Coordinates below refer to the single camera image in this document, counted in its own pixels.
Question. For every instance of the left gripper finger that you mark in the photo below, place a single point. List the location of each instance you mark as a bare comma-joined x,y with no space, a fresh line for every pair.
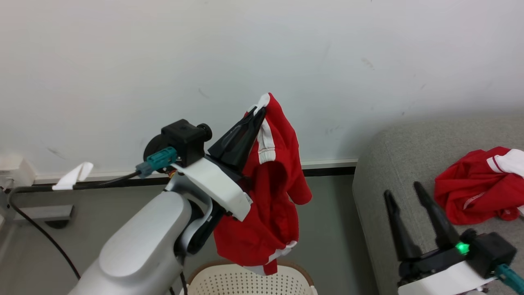
251,139
233,139

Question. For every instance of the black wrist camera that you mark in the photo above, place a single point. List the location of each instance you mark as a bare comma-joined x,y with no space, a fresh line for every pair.
184,137
491,254

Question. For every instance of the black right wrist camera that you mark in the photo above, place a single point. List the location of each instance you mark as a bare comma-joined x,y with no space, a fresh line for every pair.
491,254

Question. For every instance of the white wall box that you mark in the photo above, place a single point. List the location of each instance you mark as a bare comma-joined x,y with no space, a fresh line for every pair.
22,172

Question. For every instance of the cream perforated laundry basket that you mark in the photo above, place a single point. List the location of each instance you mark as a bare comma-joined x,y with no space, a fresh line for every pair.
245,282

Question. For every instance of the black and white baseboard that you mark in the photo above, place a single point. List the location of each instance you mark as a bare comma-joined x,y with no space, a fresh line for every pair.
327,171

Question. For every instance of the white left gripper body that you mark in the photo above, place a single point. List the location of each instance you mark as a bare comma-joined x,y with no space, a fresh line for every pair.
217,184

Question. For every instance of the grey metal frame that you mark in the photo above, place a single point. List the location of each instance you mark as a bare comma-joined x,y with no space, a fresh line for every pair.
41,213

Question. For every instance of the red shorts white stripe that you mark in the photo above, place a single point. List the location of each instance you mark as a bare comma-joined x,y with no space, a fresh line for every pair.
270,213

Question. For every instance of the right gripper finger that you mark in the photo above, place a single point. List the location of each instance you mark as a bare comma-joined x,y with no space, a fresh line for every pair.
401,229
438,217

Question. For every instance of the grey fabric sofa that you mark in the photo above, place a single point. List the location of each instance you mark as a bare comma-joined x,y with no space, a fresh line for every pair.
401,155

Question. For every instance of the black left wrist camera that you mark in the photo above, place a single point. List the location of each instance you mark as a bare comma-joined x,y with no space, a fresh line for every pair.
184,137

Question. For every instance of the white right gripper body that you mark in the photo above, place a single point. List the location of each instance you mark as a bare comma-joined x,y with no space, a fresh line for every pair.
438,274

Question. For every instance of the red shirt white trim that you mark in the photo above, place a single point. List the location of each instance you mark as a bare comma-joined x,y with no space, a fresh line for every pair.
470,184

